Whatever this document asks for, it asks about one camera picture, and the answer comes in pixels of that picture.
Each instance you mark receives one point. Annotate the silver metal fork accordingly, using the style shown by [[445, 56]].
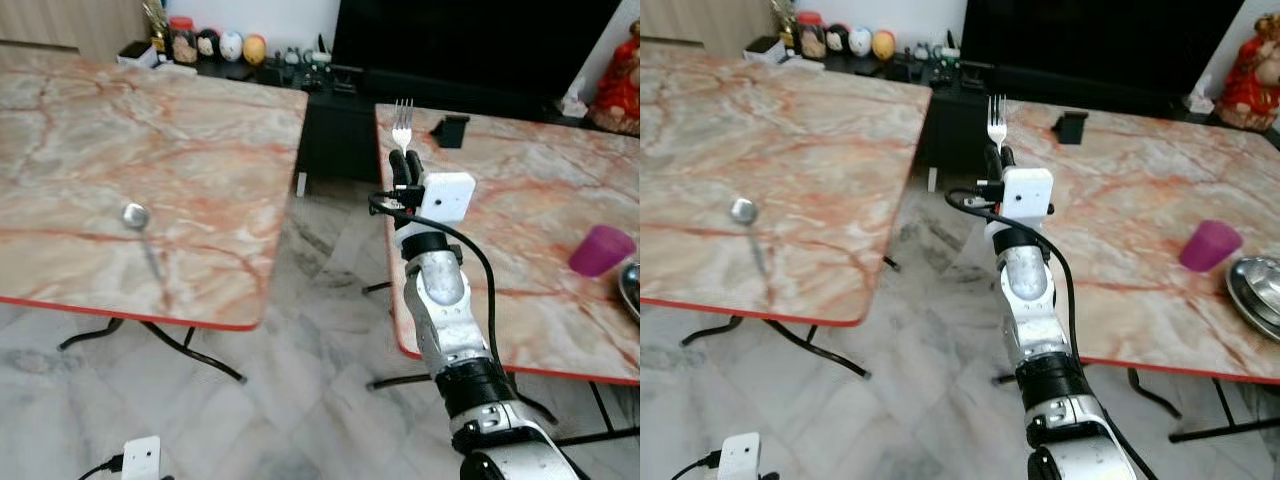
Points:
[[402, 125], [997, 122]]

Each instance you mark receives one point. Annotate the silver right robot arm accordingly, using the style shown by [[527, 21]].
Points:
[[445, 290], [1030, 290]]

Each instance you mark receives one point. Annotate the black television console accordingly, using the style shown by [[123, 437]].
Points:
[[335, 140], [955, 140]]

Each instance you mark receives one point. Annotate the small black holder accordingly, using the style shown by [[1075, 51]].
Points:
[[1071, 127], [452, 131]]

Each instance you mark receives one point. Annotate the black flat television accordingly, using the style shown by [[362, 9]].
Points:
[[470, 40], [1090, 40]]

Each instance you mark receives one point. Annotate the yellow round ornament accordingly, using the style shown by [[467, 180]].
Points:
[[254, 50], [883, 46]]

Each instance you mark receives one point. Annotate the white tissue box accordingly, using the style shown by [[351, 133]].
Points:
[[574, 105], [1200, 101]]

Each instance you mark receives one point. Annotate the white round ornament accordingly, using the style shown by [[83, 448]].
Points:
[[231, 47], [860, 42]]

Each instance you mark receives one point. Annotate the black round ornament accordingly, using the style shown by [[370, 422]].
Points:
[[838, 40], [208, 45]]

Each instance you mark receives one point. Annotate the pink plastic cup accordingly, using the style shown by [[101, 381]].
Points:
[[1210, 246], [600, 250]]

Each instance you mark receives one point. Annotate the glass jar with red lid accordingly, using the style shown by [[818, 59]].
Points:
[[182, 42], [811, 38]]

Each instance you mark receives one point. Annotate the red seated figurine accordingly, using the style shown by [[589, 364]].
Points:
[[1255, 85], [620, 90]]

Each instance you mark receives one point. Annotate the round steel plate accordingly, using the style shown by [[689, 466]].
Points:
[[630, 290], [1258, 295]]

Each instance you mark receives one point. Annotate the silver metal spoon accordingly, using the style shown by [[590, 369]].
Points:
[[134, 214], [742, 209]]

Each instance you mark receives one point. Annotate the gold trophy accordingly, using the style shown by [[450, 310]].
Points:
[[785, 20], [157, 25]]

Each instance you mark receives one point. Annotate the small white box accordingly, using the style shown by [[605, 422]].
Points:
[[765, 50], [137, 55]]

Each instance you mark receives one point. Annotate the light wooden cabinet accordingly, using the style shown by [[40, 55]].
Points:
[[70, 25], [705, 22]]

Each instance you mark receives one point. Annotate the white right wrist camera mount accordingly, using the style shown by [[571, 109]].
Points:
[[1028, 193], [448, 198]]

